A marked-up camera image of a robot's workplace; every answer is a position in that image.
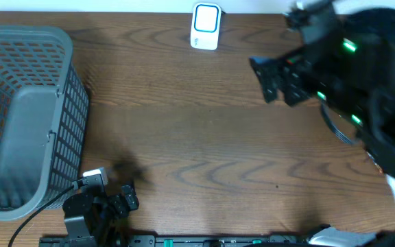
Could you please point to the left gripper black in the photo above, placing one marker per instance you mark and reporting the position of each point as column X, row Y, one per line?
column 121, row 207

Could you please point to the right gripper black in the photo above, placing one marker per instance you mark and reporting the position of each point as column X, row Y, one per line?
column 303, row 63

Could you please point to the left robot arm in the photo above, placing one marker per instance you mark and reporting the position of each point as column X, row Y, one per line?
column 91, row 216

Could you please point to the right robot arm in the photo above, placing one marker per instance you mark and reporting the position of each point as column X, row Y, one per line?
column 375, row 29

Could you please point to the white barcode scanner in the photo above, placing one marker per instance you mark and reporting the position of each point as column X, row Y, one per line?
column 205, row 26

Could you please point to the grey plastic mesh basket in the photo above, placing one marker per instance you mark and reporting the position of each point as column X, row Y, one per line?
column 43, row 114

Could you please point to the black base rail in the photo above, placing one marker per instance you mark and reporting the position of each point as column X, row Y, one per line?
column 171, row 241

